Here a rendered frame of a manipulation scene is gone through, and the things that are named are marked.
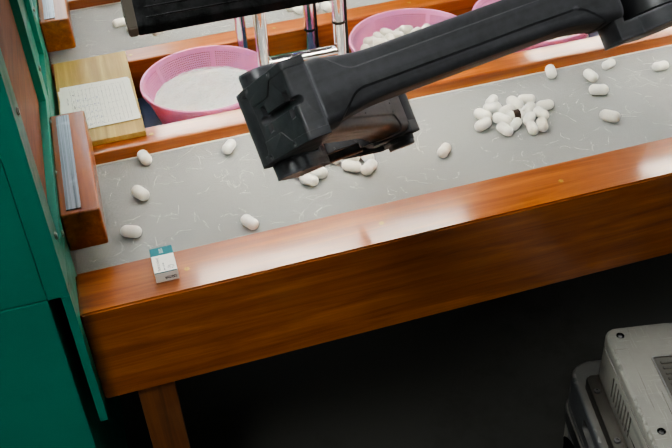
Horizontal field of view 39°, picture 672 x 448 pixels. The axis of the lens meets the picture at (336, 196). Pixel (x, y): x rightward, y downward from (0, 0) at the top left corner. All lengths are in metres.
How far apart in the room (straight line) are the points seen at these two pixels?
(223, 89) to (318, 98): 1.12
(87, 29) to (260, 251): 0.96
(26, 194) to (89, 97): 0.69
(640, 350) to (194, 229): 0.80
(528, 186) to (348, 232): 0.31
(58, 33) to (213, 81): 0.34
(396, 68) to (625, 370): 0.97
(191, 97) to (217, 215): 0.41
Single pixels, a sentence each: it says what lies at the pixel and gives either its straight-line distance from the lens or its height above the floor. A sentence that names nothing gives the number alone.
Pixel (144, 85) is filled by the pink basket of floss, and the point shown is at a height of 0.76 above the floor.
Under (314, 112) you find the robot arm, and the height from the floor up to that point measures 1.27.
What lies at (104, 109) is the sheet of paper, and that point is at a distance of 1.87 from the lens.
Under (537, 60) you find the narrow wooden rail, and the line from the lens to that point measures 1.95.
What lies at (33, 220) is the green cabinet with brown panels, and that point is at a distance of 1.28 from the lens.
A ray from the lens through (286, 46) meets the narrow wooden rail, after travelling 2.10.
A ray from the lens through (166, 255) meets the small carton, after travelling 1.47.
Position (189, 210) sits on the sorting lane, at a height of 0.74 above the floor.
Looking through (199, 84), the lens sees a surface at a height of 0.73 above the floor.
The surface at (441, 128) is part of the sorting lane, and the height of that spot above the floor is 0.74.
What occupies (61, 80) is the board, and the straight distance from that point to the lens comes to 2.01.
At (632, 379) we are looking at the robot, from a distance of 1.70.
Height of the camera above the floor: 1.71
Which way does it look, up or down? 37 degrees down
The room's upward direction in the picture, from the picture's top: 4 degrees counter-clockwise
